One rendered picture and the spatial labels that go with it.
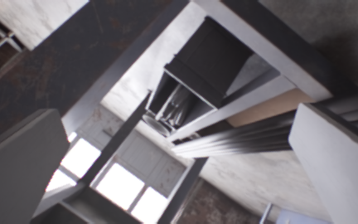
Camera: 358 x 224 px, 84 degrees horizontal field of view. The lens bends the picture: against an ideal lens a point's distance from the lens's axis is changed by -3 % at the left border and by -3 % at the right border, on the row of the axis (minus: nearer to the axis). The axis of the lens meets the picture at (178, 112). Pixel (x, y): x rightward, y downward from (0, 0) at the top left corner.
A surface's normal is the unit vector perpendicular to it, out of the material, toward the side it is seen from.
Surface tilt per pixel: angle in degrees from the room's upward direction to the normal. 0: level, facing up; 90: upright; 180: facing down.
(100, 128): 90
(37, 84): 90
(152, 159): 90
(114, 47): 90
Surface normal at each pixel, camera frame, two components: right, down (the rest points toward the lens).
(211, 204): 0.25, -0.22
